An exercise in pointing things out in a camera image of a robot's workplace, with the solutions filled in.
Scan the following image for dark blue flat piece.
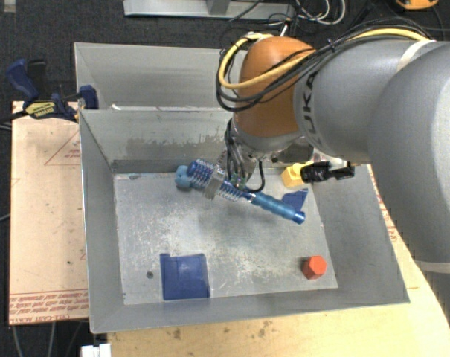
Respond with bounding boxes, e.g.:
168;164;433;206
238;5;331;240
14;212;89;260
283;188;309;213

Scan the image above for grey metal bin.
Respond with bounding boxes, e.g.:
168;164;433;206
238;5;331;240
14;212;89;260
74;42;411;335

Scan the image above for red hexagonal block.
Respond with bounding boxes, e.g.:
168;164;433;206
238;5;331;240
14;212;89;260
300;255;328;281

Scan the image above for blue ribbed toy tool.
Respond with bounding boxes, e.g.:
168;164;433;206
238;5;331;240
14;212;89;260
175;158;307;226

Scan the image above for dark blue square block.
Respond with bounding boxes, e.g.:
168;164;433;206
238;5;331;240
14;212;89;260
158;252;212;302

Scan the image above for yellow toy block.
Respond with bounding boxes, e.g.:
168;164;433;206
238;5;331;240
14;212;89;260
280;162;304;189

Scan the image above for black cylinder on white bracket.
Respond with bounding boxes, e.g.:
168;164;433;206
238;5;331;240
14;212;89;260
300;153;356;184

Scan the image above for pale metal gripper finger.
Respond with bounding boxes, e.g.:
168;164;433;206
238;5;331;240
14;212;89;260
202;168;227;201

